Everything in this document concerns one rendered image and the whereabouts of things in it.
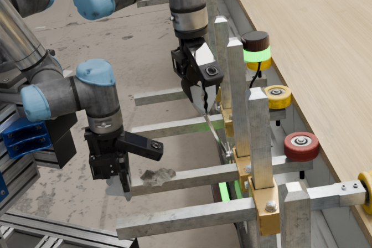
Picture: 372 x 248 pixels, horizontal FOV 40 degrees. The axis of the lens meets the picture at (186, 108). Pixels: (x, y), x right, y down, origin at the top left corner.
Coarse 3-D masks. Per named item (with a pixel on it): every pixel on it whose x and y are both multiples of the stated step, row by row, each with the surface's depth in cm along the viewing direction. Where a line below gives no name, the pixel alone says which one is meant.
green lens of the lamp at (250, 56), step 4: (268, 48) 110; (244, 52) 110; (248, 52) 109; (252, 52) 109; (256, 52) 109; (260, 52) 109; (264, 52) 109; (268, 52) 110; (244, 56) 111; (248, 56) 110; (252, 56) 109; (256, 56) 109; (260, 56) 109; (264, 56) 109; (268, 56) 110; (248, 60) 110; (252, 60) 110; (256, 60) 109; (260, 60) 110
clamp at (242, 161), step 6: (234, 150) 126; (234, 156) 124; (246, 156) 123; (234, 162) 126; (240, 162) 121; (246, 162) 121; (240, 168) 119; (240, 174) 117; (246, 174) 117; (240, 180) 117; (240, 186) 119
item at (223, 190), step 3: (219, 183) 142; (222, 183) 142; (225, 183) 142; (222, 186) 141; (225, 186) 141; (222, 189) 140; (225, 189) 139; (222, 192) 139; (225, 192) 138; (222, 195) 137; (225, 195) 137; (228, 195) 137; (222, 198) 136; (225, 198) 136; (228, 198) 136
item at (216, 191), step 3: (213, 186) 141; (216, 186) 141; (213, 189) 140; (216, 189) 140; (219, 189) 140; (216, 192) 139; (219, 192) 139; (216, 195) 138; (219, 195) 138; (216, 198) 137; (219, 198) 137; (216, 201) 136; (219, 201) 135
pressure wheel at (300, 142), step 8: (288, 136) 121; (296, 136) 121; (304, 136) 121; (312, 136) 120; (288, 144) 118; (296, 144) 118; (304, 144) 118; (312, 144) 117; (288, 152) 118; (296, 152) 116; (304, 152) 116; (312, 152) 117; (296, 160) 118; (304, 160) 117
